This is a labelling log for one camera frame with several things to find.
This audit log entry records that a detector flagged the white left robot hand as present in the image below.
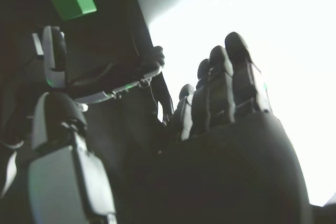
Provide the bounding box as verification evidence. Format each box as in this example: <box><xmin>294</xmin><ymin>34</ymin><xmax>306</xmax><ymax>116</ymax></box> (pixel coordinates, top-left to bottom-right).
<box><xmin>27</xmin><ymin>31</ymin><xmax>312</xmax><ymax>224</ymax></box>

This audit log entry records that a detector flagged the green wooden number cube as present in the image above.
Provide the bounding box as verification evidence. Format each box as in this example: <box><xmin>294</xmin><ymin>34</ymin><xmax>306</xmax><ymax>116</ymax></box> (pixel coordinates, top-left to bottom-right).
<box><xmin>48</xmin><ymin>0</ymin><xmax>97</xmax><ymax>22</ymax></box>

